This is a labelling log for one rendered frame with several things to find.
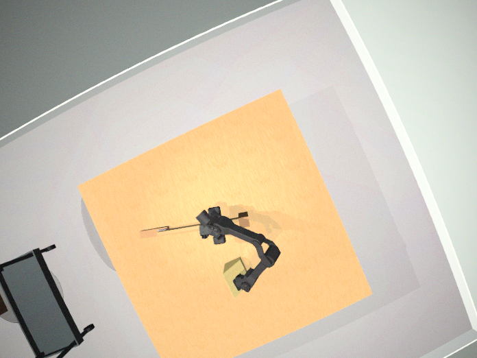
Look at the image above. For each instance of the long wooden rail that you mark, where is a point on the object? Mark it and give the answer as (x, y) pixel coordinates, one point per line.
(186, 228)

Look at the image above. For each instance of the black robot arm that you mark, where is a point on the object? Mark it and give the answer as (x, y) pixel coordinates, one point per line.
(219, 226)

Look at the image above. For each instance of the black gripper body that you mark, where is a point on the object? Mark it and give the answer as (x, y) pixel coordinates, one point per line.
(212, 212)

